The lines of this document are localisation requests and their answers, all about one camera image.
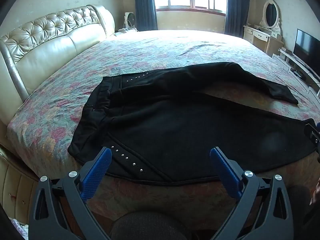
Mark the person's dark trouser leg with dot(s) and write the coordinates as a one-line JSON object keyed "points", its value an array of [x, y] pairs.
{"points": [[298, 200]]}

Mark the black pants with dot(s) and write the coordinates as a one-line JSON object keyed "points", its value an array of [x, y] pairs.
{"points": [[175, 130]]}

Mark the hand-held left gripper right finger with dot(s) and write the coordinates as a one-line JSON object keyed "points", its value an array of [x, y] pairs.
{"points": [[225, 172]]}

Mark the white box fan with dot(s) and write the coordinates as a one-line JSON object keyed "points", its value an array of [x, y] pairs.
{"points": [[130, 20]]}

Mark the cream tufted leather headboard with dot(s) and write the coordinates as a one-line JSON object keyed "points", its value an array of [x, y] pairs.
{"points": [[50, 45]]}

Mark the floral bedspread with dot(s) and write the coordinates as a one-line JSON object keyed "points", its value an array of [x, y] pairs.
{"points": [[150, 52]]}

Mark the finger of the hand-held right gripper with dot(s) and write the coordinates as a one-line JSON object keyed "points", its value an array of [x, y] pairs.
{"points": [[311, 133]]}

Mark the dark blue curtain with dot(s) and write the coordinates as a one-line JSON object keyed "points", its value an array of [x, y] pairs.
{"points": [[236, 7], [145, 5]]}

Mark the black flat television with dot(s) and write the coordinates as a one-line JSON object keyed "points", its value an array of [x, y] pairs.
{"points": [[307, 47]]}

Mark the white television stand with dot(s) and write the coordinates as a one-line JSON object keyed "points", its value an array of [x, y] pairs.
{"points": [[297, 67]]}

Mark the white oval vanity mirror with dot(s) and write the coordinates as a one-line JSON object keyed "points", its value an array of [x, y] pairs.
{"points": [[271, 15]]}

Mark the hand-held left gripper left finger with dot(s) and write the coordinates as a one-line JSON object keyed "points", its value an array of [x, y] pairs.
{"points": [[98, 172]]}

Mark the white dressing table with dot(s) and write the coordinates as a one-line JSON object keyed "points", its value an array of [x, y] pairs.
{"points": [[257, 37]]}

